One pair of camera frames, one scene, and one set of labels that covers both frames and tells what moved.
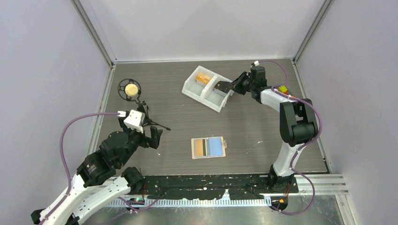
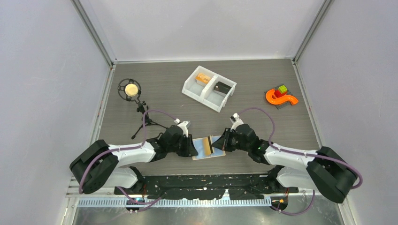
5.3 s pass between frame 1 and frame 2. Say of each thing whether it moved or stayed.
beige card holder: stayed
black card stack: stayed
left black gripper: moved
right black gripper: moved
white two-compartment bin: stayed
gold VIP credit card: moved
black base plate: stayed
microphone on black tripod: stayed
